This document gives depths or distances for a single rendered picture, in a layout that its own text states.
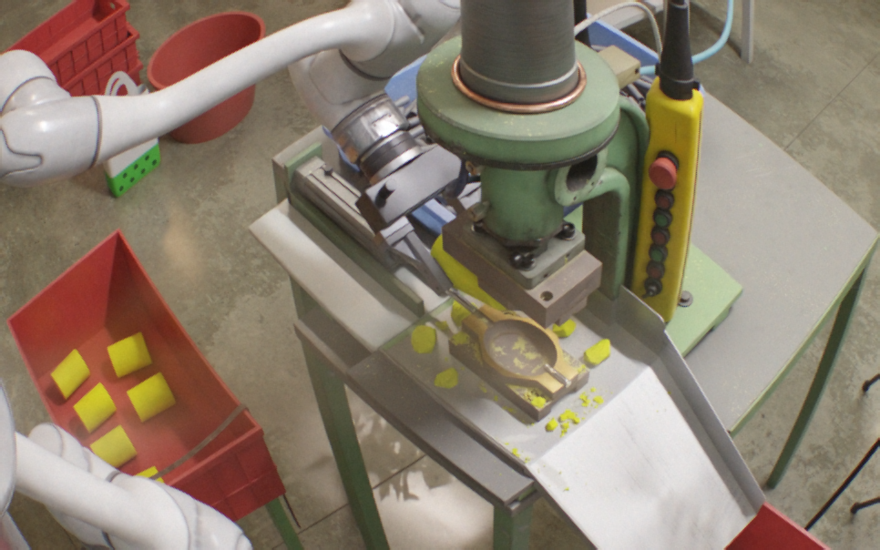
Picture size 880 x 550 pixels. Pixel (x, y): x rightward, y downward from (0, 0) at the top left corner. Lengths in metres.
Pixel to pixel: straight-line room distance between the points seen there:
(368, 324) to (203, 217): 1.73
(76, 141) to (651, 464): 0.93
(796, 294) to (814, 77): 2.33
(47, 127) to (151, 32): 3.21
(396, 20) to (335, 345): 0.51
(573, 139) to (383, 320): 0.55
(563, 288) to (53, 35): 2.98
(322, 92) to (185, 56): 2.29
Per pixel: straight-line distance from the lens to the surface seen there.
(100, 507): 0.82
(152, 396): 1.96
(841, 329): 2.08
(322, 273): 1.64
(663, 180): 1.36
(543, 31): 1.07
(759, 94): 3.74
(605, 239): 1.46
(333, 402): 1.76
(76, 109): 1.18
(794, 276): 1.75
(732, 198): 1.84
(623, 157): 1.39
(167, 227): 3.26
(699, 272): 1.65
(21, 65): 1.28
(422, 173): 1.46
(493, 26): 1.07
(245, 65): 1.28
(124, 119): 1.22
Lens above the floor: 2.20
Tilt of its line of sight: 47 degrees down
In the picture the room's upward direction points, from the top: 2 degrees counter-clockwise
